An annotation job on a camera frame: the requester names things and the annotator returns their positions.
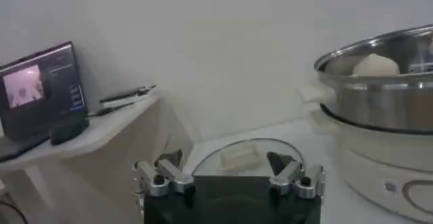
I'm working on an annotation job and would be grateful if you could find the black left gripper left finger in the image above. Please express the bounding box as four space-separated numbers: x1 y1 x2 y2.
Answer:
131 149 196 198

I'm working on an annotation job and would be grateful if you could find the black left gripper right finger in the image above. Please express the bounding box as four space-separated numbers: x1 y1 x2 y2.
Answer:
267 151 327 200

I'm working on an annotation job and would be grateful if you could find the round glass lid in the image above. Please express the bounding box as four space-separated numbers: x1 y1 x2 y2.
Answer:
191 137 305 179

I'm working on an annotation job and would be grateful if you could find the white steamed bun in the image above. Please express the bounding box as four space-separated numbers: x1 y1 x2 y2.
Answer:
352 53 401 76

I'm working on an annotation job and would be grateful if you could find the white side table with laptop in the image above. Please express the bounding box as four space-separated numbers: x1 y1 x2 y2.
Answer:
0 93 194 224

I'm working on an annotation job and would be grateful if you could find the white electric cooker base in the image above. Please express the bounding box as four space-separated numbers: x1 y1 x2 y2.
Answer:
299 83 433 224

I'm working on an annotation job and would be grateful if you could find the black flat tablet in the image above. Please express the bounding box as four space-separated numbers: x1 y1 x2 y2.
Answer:
99 84 158 104

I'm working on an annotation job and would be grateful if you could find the black computer mouse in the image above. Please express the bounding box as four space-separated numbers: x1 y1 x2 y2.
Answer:
49 118 90 145

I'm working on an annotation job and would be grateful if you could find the perforated steel steamer basket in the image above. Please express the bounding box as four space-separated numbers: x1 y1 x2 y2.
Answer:
313 24 433 135

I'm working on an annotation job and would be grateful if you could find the black laptop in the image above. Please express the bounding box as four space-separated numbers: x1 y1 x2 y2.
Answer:
0 41 89 164

